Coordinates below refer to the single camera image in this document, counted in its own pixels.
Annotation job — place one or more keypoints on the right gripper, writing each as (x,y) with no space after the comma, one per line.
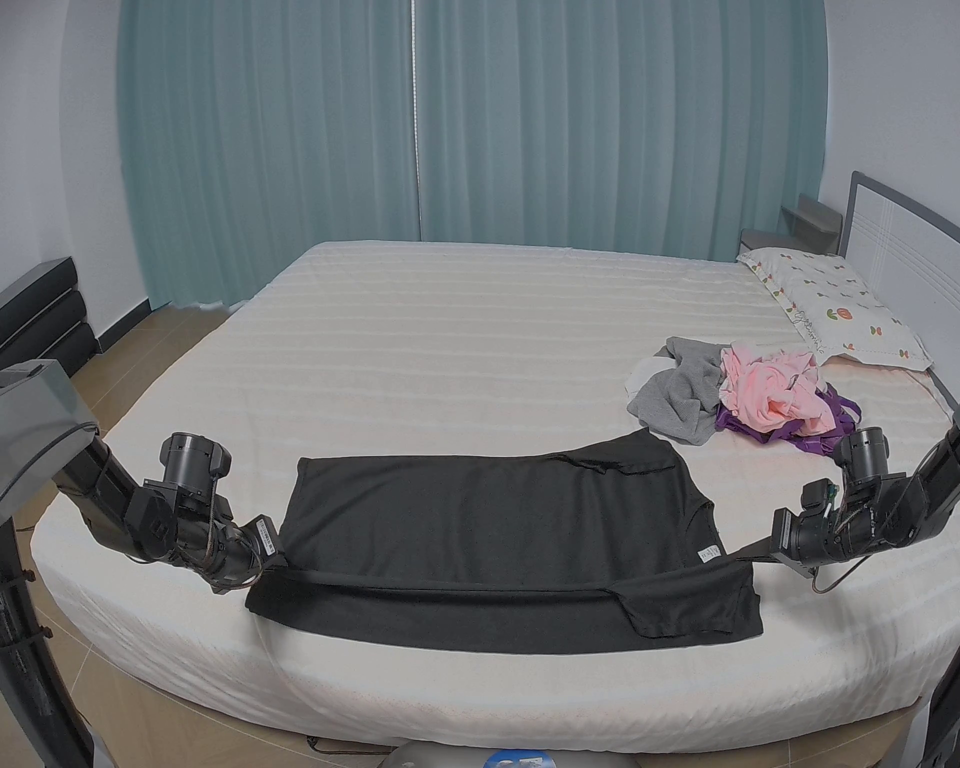
(806,540)

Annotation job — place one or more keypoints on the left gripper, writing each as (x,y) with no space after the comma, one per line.
(259,547)

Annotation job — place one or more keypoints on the black T-shirt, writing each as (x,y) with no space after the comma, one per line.
(487,517)

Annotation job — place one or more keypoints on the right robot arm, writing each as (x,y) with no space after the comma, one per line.
(862,457)

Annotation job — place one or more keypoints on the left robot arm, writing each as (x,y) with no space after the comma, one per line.
(191,465)

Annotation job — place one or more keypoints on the bed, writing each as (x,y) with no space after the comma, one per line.
(450,337)

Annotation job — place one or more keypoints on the purple garment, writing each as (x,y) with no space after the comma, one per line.
(821,439)

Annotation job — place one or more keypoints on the pink garment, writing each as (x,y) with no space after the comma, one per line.
(757,390)

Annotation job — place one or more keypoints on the grey garment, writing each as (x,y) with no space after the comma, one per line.
(675,397)

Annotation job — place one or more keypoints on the white garment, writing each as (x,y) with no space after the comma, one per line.
(645,373)

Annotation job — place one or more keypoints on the white printed pillow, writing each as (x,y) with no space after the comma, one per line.
(832,307)

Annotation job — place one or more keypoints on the grey bedside table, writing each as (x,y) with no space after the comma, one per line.
(806,225)

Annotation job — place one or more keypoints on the black chest of drawers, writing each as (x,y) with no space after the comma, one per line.
(37,315)

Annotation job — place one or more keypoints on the blue-green curtain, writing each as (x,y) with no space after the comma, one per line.
(600,112)
(262,150)

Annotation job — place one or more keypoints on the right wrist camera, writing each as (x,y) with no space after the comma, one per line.
(817,499)

